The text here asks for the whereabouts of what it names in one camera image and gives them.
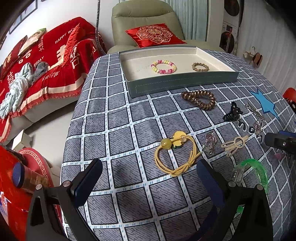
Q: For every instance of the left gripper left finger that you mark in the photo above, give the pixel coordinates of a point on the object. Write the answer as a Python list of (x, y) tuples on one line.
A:
[(85, 181)]

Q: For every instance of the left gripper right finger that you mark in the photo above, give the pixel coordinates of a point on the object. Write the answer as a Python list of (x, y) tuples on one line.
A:
[(213, 181)]

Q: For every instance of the pink crystal hair clip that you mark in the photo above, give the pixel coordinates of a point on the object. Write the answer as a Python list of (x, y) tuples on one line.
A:
[(256, 128)]

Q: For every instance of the silver hair clip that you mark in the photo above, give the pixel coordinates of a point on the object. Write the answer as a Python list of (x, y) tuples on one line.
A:
[(251, 108)]

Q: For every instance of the clear chain hair clip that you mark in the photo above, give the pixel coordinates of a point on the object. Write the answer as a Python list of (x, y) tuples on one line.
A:
[(211, 140)]

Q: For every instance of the cream jewelry tray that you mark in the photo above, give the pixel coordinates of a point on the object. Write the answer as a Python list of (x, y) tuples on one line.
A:
[(195, 67)]

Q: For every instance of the beige rabbit hair clip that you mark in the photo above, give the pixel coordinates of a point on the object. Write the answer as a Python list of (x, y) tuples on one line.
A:
[(231, 147)]

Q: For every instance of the red round stool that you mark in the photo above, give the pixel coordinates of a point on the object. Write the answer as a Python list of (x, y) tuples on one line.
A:
[(37, 163)]

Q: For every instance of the black claw hair clip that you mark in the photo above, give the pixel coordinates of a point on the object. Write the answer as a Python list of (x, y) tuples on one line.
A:
[(234, 113)]

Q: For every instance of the white small stool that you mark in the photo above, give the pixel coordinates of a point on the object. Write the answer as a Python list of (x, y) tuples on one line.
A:
[(22, 140)]

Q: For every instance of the grey checked tablecloth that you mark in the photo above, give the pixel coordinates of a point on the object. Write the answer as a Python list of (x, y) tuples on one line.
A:
[(133, 199)]

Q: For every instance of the light blue clothes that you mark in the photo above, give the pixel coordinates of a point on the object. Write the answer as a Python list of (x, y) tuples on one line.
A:
[(20, 85)]

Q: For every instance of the red blanket sofa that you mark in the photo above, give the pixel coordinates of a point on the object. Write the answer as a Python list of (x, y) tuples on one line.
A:
[(46, 72)]

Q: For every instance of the washing machine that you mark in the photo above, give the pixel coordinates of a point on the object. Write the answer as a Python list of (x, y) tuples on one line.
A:
[(233, 13)]

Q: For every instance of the white curtain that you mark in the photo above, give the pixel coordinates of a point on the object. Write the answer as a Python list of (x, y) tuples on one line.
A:
[(193, 17)]

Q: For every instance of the red embroidered cushion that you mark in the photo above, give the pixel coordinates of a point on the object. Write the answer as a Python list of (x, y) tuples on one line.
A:
[(153, 35)]

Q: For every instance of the green leather armchair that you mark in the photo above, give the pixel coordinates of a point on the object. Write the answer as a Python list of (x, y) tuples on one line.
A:
[(132, 14)]

